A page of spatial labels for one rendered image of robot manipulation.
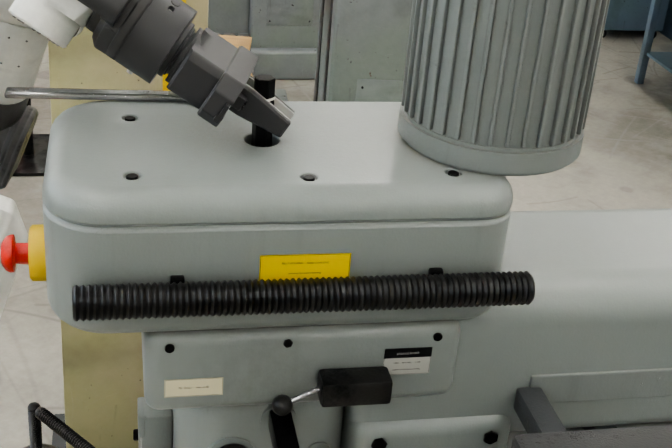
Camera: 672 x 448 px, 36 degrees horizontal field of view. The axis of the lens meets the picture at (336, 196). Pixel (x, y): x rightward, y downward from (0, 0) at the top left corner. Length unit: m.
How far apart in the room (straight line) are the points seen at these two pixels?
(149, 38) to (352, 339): 0.37
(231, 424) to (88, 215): 0.31
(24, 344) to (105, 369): 0.85
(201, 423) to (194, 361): 0.11
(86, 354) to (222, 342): 2.26
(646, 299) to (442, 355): 0.24
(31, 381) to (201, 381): 2.87
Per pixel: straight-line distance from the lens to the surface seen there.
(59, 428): 1.18
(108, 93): 1.18
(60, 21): 1.06
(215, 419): 1.16
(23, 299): 4.41
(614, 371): 1.24
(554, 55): 1.03
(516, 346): 1.17
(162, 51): 1.03
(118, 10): 1.01
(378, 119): 1.17
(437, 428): 1.19
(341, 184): 1.01
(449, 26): 1.03
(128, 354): 3.31
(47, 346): 4.12
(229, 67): 1.04
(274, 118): 1.06
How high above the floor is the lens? 2.32
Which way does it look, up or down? 26 degrees down
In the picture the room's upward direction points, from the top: 5 degrees clockwise
